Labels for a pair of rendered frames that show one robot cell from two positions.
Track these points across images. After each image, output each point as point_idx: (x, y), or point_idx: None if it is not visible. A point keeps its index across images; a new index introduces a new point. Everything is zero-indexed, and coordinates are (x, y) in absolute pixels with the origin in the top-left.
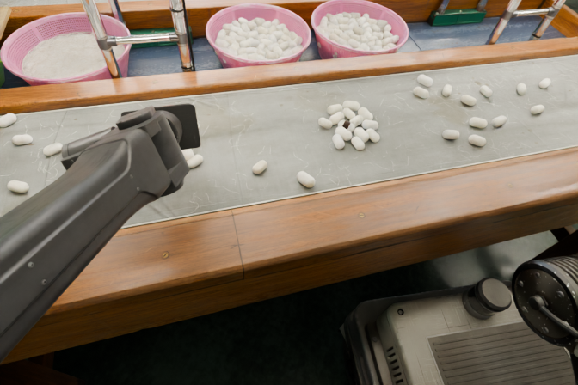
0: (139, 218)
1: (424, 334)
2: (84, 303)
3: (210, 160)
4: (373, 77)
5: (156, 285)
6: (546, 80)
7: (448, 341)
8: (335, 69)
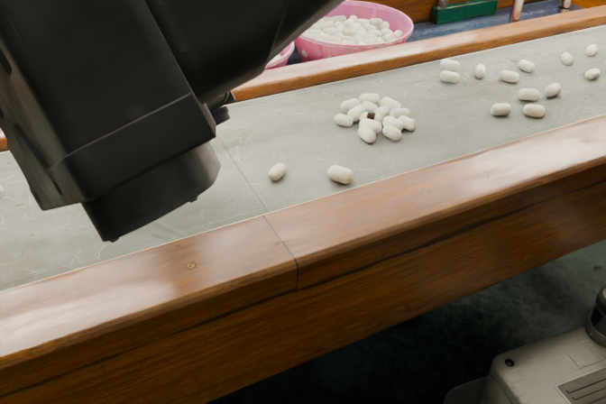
0: (136, 246)
1: (551, 383)
2: (100, 330)
3: None
4: (386, 72)
5: (191, 297)
6: (592, 45)
7: (586, 384)
8: (337, 66)
